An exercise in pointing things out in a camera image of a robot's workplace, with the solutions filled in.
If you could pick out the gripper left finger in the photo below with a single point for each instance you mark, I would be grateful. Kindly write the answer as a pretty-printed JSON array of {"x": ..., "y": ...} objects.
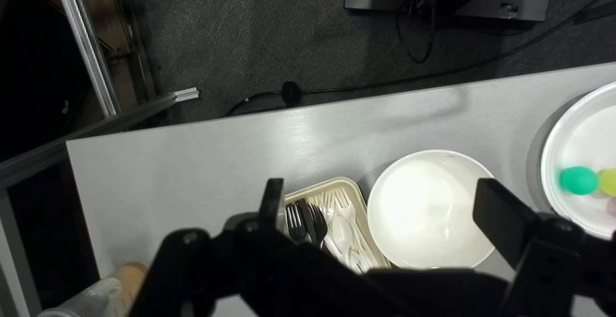
[{"x": 202, "y": 269}]

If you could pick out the yellow ball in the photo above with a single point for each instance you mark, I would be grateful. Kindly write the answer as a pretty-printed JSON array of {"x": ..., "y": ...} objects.
[{"x": 608, "y": 182}]

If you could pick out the heap of white plastic cutlery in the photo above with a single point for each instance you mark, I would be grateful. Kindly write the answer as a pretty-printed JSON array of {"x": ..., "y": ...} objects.
[{"x": 344, "y": 233}]

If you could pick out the brown paper cup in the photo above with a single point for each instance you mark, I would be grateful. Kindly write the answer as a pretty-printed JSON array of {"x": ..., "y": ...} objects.
[{"x": 131, "y": 278}]

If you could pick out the green ball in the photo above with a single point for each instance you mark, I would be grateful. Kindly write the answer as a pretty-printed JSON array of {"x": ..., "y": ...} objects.
[{"x": 577, "y": 181}]

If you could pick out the beige cutlery tray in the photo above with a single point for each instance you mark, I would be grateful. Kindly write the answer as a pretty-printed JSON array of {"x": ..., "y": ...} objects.
[{"x": 356, "y": 196}]

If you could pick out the white bowl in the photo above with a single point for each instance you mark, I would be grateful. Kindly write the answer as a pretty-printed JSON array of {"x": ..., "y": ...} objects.
[{"x": 423, "y": 211}]

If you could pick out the black plastic fork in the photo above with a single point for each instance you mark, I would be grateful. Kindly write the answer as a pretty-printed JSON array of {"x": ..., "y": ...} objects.
[
  {"x": 294, "y": 221},
  {"x": 315, "y": 221}
]

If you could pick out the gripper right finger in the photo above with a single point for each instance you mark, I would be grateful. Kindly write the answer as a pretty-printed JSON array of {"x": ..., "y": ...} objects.
[{"x": 505, "y": 221}]

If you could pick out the pink ball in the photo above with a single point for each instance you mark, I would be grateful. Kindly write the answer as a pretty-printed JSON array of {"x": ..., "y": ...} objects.
[{"x": 612, "y": 207}]

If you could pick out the white plate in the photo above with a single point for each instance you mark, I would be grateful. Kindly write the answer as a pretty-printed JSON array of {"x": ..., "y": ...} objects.
[{"x": 582, "y": 134}]

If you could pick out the aluminium frame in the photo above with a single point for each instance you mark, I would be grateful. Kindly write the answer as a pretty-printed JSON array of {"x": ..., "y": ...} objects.
[{"x": 84, "y": 33}]

